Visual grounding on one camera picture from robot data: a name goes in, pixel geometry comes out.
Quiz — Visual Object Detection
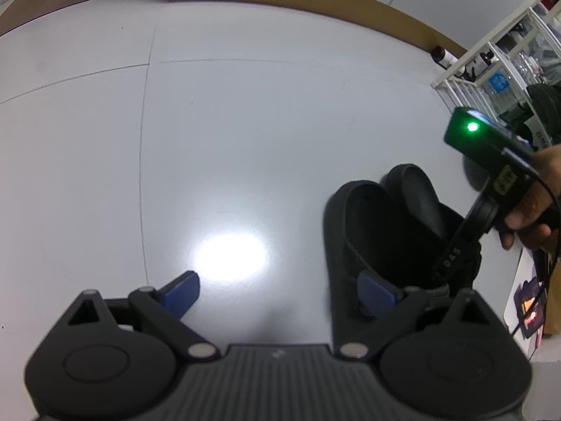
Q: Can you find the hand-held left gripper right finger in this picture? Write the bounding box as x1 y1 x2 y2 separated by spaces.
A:
337 272 496 362

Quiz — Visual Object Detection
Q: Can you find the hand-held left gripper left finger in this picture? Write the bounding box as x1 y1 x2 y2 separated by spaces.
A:
66 270 220 362

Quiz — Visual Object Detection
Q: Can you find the black chunky strap shoe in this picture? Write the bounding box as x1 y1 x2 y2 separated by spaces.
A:
526 83 561 128

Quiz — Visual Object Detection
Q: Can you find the dark grey buckle clog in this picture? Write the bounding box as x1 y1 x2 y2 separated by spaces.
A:
380 163 483 292
322 180 443 347

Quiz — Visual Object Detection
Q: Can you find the white shoe rack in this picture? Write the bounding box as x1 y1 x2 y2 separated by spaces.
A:
430 0 561 150

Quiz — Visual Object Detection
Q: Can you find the person's right hand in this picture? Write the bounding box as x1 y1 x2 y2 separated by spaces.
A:
495 142 561 255

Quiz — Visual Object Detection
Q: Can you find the white printed carton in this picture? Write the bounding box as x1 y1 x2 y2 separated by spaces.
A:
528 125 557 147

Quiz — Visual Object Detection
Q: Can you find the pack of clear water bottles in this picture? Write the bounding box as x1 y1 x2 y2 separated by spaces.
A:
482 48 561 110

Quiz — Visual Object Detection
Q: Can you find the dark bottle with white label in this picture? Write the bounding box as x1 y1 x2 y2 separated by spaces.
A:
430 45 461 68

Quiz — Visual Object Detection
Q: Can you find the white flat box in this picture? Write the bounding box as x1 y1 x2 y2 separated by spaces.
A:
504 246 561 360

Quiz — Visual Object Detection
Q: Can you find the black cable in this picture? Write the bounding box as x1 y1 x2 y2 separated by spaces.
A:
508 158 561 338

